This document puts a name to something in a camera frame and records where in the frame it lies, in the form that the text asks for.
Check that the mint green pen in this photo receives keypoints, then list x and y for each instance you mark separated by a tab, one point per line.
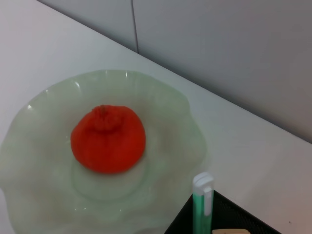
202	202

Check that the beige eraser with barcode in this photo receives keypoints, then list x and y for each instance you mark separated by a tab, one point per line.
230	231

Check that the orange fruit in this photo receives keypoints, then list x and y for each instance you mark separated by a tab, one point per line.
108	143

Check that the black mesh pen holder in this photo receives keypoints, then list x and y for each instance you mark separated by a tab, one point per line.
231	219

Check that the pale green glass fruit plate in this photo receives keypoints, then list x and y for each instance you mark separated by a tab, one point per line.
48	182

